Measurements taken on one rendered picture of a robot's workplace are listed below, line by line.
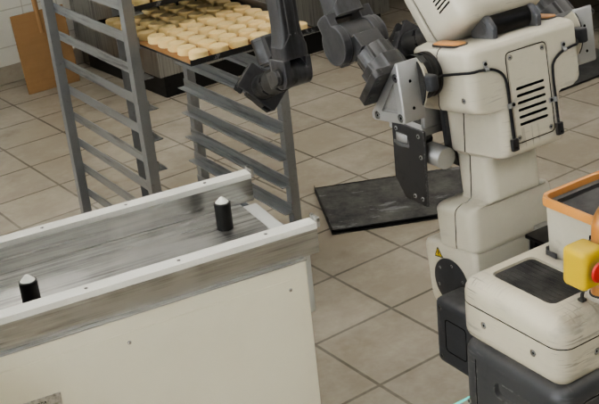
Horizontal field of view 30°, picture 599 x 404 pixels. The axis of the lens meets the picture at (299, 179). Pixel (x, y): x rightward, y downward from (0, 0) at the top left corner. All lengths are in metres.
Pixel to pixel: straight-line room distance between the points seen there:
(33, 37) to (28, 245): 4.01
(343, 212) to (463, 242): 1.96
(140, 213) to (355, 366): 1.24
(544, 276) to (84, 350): 0.79
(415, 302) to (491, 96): 1.59
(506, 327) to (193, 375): 0.55
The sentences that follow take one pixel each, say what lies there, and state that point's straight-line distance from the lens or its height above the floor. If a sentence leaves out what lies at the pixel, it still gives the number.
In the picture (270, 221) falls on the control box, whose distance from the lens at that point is 2.17.
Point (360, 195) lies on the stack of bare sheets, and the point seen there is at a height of 0.02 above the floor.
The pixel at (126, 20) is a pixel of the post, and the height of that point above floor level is 1.03.
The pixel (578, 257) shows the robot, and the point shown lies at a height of 0.91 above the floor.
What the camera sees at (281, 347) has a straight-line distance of 2.06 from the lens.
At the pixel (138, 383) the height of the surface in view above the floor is 0.71.
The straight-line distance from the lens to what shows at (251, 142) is 3.54.
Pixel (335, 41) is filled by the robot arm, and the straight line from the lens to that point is 2.09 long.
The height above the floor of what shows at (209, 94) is 0.60.
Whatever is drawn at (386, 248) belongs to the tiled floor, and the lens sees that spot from 3.89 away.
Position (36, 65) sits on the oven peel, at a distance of 6.11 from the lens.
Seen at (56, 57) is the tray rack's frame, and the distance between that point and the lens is 3.64.
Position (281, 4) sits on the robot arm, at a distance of 2.30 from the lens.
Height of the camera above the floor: 1.75
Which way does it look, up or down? 23 degrees down
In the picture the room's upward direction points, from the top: 6 degrees counter-clockwise
